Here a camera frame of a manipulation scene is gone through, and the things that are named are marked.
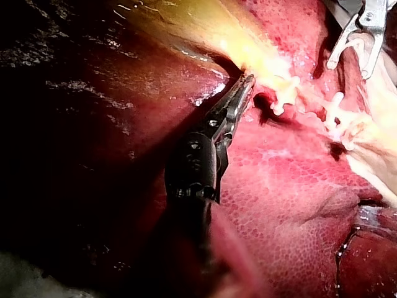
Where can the dark red liver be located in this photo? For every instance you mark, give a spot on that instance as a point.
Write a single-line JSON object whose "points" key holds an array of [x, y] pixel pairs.
{"points": [[279, 192]]}

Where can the right arm instrument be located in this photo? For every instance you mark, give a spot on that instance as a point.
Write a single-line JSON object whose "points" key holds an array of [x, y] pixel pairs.
{"points": [[373, 15]]}

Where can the gallbladder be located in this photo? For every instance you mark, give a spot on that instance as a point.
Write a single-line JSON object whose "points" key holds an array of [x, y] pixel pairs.
{"points": [[235, 37]]}

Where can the thin tube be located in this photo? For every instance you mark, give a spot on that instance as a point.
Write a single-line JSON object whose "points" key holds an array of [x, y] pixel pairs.
{"points": [[311, 104]]}

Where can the white clip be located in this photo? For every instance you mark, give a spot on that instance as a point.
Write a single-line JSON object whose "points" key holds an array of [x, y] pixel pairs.
{"points": [[334, 108], [287, 93], [354, 41]]}

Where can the pale fatty tissue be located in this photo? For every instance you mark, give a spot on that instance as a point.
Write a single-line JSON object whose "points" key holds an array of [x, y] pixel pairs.
{"points": [[376, 124]]}

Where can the right arm instrument jaw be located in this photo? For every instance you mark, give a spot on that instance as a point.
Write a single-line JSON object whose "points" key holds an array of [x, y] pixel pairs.
{"points": [[376, 52], [342, 43]]}

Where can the white cloth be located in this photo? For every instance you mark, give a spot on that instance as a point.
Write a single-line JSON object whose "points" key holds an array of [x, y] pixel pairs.
{"points": [[28, 276]]}

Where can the left arm instrument jaw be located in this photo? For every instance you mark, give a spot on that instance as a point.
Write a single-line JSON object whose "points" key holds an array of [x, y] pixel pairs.
{"points": [[237, 116], [228, 99]]}

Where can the left arm instrument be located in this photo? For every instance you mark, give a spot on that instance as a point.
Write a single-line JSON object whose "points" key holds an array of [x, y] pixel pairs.
{"points": [[195, 164]]}

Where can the dark left arm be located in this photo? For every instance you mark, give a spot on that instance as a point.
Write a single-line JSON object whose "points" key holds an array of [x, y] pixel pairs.
{"points": [[192, 242]]}

